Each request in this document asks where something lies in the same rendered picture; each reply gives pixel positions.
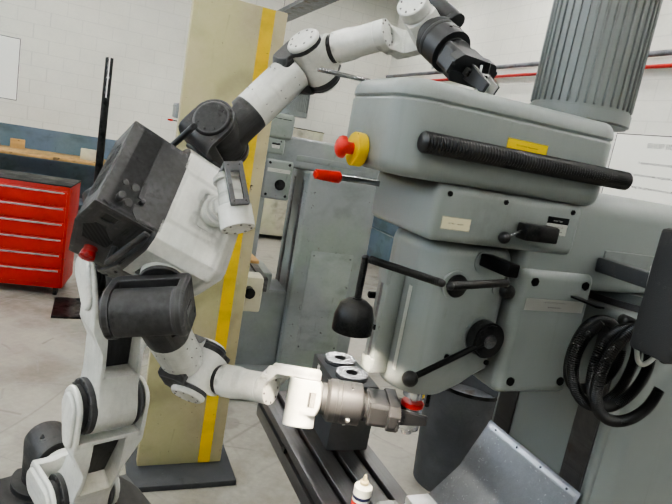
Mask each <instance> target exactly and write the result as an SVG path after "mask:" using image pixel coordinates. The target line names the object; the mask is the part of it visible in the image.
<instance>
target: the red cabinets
mask: <svg viewBox="0 0 672 504"><path fill-rule="evenodd" d="M81 182H82V181H81V180H75V179H68V178H61V177H54V176H47V175H40V174H33V173H26V172H19V171H12V170H5V169H0V283H8V284H18V285H29V286H40V287H50V288H53V291H52V294H53V295H57V293H58V288H62V287H63V286H64V284H65V283H66V282H67V280H68V279H69V278H70V276H71V275H72V272H73V261H74V252H72V251H70V250H68V248H69V244H70V239H71V234H72V230H73V225H74V220H75V218H76V216H77V214H78V207H79V196H80V185H81Z"/></svg>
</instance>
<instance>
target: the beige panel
mask: <svg viewBox="0 0 672 504"><path fill-rule="evenodd" d="M287 17H288V14H287V13H285V12H281V11H277V10H274V9H270V8H266V7H263V6H259V5H255V4H251V3H248V2H244V1H240V0H192V5H191V13H190V21H189V29H188V38H187V46H186V54H185V62H184V70H183V79H182V87H181V95H180V103H179V112H178V120H177V128H176V136H175V138H176V137H177V136H179V135H180V132H179V129H178V125H179V123H180V121H181V120H182V119H183V118H184V117H185V116H186V115H187V114H189V113H190V112H191V111H192V110H193V109H194V108H195V107H196V106H197V105H199V104H200V103H202V102H204V101H206V100H210V99H220V100H223V101H225V102H227V103H228V104H229V105H230V106H231V107H232V106H233V105H232V101H233V100H234V99H235V98H236V97H237V96H239V95H240V94H241V93H242V92H243V91H244V90H245V89H246V88H247V87H248V86H249V85H250V84H251V83H252V82H253V81H255V80H256V79H257V78H258V77H259V76H260V75H261V74H262V73H263V72H264V71H265V70H266V69H267V68H268V67H269V66H271V65H272V64H273V54H274V53H275V52H276V51H277V50H279V49H280V48H281V47H282V46H283V43H284V37H285V30H286V24H287ZM271 122H272V120H271V121H270V122H269V123H268V124H267V125H266V126H265V127H264V128H263V129H262V130H261V131H260V132H259V133H258V134H257V135H256V136H255V137H254V138H253V139H252V140H251V141H250V142H249V143H248V144H249V154H248V157H247V159H246V160H245V161H244V162H243V167H244V172H245V177H246V183H247V188H248V194H249V199H250V203H251V205H252V210H253V216H254V221H255V228H256V221H257V215H258V208H259V201H260V195H261V188H262V182H263V175H264V169H265V162H266V155H267V149H268V142H269V136H270V129H271ZM255 228H254V229H252V230H250V231H248V232H244V233H240V234H238V237H237V240H236V243H235V246H234V249H233V252H232V255H231V259H230V262H229V265H228V268H227V271H226V274H225V275H224V276H223V278H222V279H221V280H220V281H219V282H217V283H216V284H214V285H213V286H211V287H210V288H208V289H206V290H205V291H203V292H202V293H200V294H199V295H197V296H194V299H195V307H196V314H197V315H196V318H195V320H194V323H193V326H192V331H193V333H194V334H197V335H200V336H202V337H205V338H209V339H211V340H214V341H216V342H218V343H219V344H221V345H222V346H223V347H224V348H225V350H226V354H225V355H226V356H227V357H228V358H229V359H230V362H229V365H235V360H236V353H237V346H238V340H239V333H240V327H241V320H242V313H243V307H244V300H245V294H246V287H247V281H248V274H249V267H250V261H251V254H252V248H253V241H254V234H255ZM159 368H160V365H159V363H158V362H157V360H156V359H155V357H154V355H153V354H152V352H151V351H149V359H148V367H147V375H146V383H147V385H148V388H149V392H150V402H149V408H148V413H147V419H146V424H145V428H144V433H143V438H142V440H141V441H140V443H139V444H138V446H137V447H136V449H135V450H134V451H133V453H132V454H131V456H130V457H129V458H128V460H127V461H126V463H125V471H126V475H127V476H128V477H129V478H130V480H131V481H132V482H133V483H134V485H135V486H137V487H138V488H139V489H140V490H141V492H154V491H167V490H179V489H192V488H205V487H217V486H230V485H236V478H235V475H234V473H233V470H232V467H231V464H230V461H229V459H228V456H227V453H226V450H225V447H224V445H223V439H224V432H225V425H226V419H227V412H228V406H229V398H225V397H220V396H218V395H217V396H209V395H207V396H206V398H205V400H204V402H203V403H200V404H196V403H192V402H188V401H186V400H184V399H181V398H179V397H178V396H176V395H175V394H173V393H172V391H171V388H170V387H169V386H167V385H165V384H164V382H163V381H162V379H161V378H160V376H159V374H158V370H159Z"/></svg>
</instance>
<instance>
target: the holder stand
mask: <svg viewBox="0 0 672 504"><path fill-rule="evenodd" d="M312 369H318V370H320V371H321V372H322V376H321V382H322V383H327V382H328V381H329V380H330V379H332V378H333V379H339V380H345V381H352V382H357V383H362V384H363V387H364V391H365V390H367V388H368V387H369V388H375V389H379V387H378V386H377V384H376V383H375V382H374V381H373V380H372V379H371V377H370V376H369V375H368V374H367V372H365V370H364V369H363V368H362V367H361V366H360V365H359V364H358V362H357V361H356V360H355V358H354V357H352V355H348V354H345V353H342V352H329V353H326V354H314V360H313V365H312ZM313 427H314V429H315V431H316V433H317V435H318V436H319V438H320V440H321V442H322V444H323V446H324V447H325V449H326V450H366V449H367V444H368V439H369V434H370V429H371V426H367V425H366V424H365V422H364V421H361V419H360V420H359V423H358V425H357V426H351V425H342V424H339V423H333V422H326V421H325V420H324V419H323V417H322V415H319V414H317V415H316V416H315V419H314V426H313Z"/></svg>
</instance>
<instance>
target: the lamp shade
mask: <svg viewBox="0 0 672 504"><path fill-rule="evenodd" d="M373 324H374V316H373V308H372V306H371V305H370V304H369V303H368V302H367V301H366V300H365V299H363V298H361V299H357V298H355V297H354V296H353V297H348V298H346V299H344V300H341V301H340V303H339V305H338V307H337V309H336V310H335V312H334V317H333V322H332V330H333V331H335V332H336V333H338V334H340V335H343V336H346V337H351V338H368V337H370V336H371V334H372V329H373Z"/></svg>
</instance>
